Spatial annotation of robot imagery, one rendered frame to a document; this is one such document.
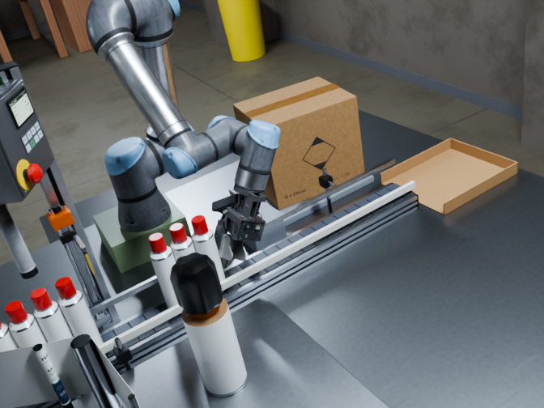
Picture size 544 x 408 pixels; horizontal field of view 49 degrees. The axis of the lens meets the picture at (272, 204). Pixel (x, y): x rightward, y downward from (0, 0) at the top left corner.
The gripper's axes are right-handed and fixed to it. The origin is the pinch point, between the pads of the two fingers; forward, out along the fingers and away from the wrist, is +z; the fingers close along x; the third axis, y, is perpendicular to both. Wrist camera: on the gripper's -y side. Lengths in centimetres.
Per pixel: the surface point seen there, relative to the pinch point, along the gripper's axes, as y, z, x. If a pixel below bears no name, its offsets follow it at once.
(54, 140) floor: -382, 69, 66
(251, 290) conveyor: 5.3, 5.1, 6.3
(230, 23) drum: -405, -61, 213
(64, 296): 2.1, 7.6, -37.9
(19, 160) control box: -1, -20, -50
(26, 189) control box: 1, -15, -49
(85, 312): 2.8, 11.2, -33.0
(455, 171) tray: -1, -31, 74
